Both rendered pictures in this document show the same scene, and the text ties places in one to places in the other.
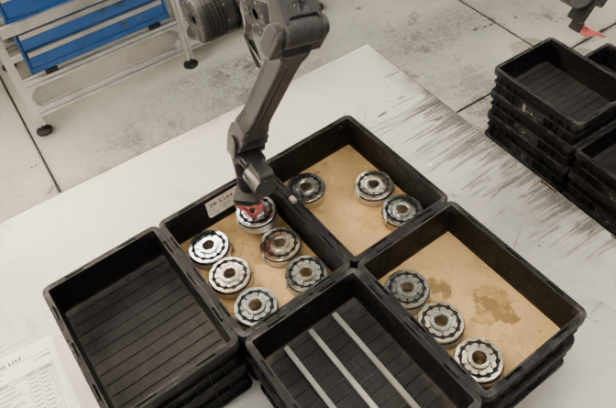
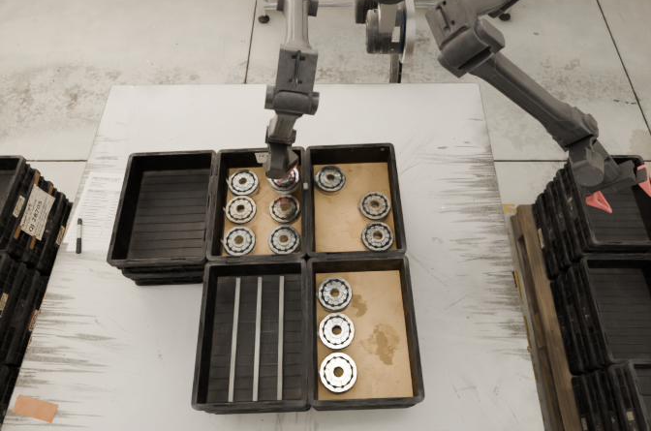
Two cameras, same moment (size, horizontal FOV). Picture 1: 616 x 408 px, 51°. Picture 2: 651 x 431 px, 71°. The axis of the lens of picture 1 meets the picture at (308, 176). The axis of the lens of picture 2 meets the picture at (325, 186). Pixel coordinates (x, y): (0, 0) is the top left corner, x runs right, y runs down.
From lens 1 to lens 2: 0.58 m
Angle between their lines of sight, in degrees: 22
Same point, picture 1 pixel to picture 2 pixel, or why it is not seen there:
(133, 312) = (177, 196)
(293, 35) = (278, 104)
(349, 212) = (347, 213)
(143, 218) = (237, 131)
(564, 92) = (616, 205)
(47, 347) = not seen: hidden behind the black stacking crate
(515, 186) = (490, 263)
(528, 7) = not seen: outside the picture
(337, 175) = (360, 181)
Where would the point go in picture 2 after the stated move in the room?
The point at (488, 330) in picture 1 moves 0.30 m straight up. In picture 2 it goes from (364, 356) to (371, 334)
